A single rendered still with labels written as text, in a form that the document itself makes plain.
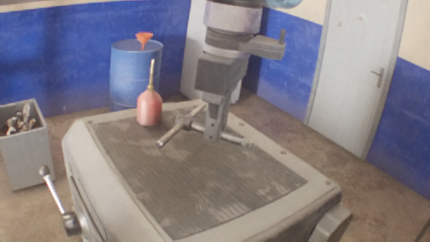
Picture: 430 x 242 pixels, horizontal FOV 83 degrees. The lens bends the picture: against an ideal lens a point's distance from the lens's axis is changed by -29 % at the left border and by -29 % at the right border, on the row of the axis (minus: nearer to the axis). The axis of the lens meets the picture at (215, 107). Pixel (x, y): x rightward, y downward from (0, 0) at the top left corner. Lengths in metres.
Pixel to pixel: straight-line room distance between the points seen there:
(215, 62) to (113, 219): 0.34
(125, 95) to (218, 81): 2.88
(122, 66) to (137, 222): 2.78
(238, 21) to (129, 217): 0.37
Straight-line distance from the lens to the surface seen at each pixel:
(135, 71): 3.24
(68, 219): 0.83
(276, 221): 0.59
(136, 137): 0.77
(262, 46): 0.49
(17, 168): 2.59
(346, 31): 3.80
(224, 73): 0.47
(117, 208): 0.60
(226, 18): 0.48
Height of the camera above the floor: 1.73
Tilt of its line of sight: 24 degrees down
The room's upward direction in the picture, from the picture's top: 8 degrees clockwise
